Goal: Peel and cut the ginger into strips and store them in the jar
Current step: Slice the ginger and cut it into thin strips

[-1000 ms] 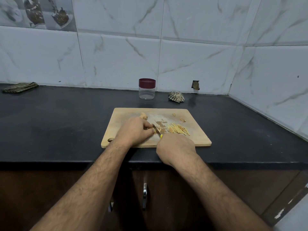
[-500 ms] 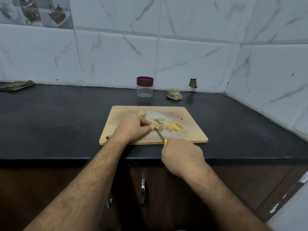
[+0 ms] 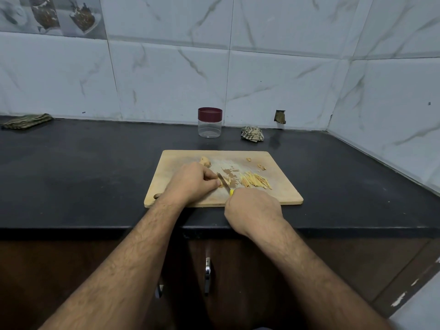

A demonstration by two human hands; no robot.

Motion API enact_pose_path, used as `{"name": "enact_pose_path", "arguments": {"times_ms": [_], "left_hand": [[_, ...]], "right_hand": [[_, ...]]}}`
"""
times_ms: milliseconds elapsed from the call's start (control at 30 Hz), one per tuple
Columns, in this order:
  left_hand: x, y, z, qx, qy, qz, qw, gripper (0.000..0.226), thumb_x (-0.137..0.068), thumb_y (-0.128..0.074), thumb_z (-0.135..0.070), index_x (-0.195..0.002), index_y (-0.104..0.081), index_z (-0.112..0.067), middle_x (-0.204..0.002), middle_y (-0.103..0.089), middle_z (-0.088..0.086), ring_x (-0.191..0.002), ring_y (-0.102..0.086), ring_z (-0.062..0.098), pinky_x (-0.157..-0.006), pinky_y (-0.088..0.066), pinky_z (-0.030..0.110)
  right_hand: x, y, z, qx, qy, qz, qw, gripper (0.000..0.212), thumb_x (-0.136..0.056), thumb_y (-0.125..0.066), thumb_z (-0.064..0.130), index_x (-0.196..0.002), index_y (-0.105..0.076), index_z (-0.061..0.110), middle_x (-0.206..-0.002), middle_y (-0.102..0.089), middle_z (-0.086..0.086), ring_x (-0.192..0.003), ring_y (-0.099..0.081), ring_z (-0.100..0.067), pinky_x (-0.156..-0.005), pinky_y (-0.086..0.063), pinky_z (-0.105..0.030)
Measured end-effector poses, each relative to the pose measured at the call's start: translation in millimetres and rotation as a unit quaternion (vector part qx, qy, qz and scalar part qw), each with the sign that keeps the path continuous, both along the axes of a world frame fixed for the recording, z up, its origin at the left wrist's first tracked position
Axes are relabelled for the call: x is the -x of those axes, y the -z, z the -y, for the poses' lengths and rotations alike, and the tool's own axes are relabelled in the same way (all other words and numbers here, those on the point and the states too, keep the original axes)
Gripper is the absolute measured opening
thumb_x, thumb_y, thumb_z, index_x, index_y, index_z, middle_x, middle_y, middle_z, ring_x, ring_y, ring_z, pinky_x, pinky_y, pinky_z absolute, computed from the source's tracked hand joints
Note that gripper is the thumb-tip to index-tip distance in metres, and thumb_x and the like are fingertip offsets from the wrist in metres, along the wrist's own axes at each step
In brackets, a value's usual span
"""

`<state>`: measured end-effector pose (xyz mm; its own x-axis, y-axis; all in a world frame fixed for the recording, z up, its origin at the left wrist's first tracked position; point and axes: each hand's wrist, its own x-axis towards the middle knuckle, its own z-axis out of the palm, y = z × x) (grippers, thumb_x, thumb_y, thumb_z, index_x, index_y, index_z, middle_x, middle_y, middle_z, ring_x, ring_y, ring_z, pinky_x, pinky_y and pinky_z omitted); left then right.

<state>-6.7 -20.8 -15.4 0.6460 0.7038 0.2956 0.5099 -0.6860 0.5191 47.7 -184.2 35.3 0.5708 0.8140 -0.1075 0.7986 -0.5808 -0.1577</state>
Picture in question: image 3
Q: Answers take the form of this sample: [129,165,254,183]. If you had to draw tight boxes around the person's right hand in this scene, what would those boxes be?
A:
[224,187,285,239]

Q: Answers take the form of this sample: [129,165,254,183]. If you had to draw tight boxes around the person's left hand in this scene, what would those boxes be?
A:
[164,162,224,208]

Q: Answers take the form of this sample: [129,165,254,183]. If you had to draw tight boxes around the wooden cutting board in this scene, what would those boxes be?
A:
[143,149,305,209]

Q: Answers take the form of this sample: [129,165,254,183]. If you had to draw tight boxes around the pile of ginger strips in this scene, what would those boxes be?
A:
[221,166,273,190]

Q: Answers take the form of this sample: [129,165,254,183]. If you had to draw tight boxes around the yellow handled knife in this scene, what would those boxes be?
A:
[217,172,236,197]

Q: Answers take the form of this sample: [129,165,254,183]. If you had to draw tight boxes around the clear jar maroon lid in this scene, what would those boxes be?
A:
[198,107,224,139]

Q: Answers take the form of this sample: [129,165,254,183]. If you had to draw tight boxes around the person's right forearm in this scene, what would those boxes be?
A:
[257,223,394,330]

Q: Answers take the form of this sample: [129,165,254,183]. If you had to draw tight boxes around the person's left forearm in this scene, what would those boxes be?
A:
[38,197,187,330]

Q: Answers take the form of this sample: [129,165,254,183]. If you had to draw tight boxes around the small ginger peel scraps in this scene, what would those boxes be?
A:
[245,156,267,171]

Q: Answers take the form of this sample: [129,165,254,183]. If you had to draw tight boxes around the black countertop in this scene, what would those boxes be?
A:
[0,117,440,237]

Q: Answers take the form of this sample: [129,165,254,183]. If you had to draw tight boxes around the crumpled patterned cloth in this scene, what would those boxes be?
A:
[241,126,265,143]

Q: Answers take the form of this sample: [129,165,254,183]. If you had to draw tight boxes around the brown wooden cabinet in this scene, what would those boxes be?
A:
[0,233,440,330]

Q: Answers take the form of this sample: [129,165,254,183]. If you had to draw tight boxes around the folded green cloth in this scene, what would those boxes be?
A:
[1,113,54,131]

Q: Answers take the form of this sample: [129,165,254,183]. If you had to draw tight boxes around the decorative picture tiles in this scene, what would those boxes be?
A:
[0,0,107,40]

